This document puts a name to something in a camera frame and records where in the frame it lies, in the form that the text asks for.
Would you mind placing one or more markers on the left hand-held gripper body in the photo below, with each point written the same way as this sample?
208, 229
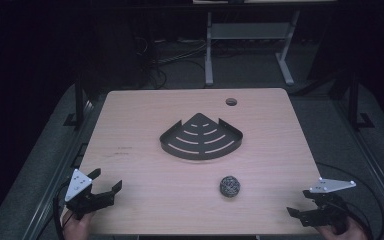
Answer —
77, 182

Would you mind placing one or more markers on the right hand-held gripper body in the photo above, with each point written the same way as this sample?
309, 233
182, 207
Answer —
330, 203

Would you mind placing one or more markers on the black metal corner shelf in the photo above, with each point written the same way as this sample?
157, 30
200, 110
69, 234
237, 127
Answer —
200, 140

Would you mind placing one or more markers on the person's right hand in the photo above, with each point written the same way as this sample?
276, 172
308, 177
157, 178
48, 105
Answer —
353, 233

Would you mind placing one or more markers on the person's left hand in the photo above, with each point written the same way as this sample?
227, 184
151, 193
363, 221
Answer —
77, 227

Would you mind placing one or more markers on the grey metal stand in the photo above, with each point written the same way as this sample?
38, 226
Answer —
246, 31

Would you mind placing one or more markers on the aluminium frame rail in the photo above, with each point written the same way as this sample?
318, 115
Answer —
373, 160
55, 180

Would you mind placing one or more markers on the black frame post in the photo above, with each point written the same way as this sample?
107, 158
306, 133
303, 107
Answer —
79, 100
354, 103

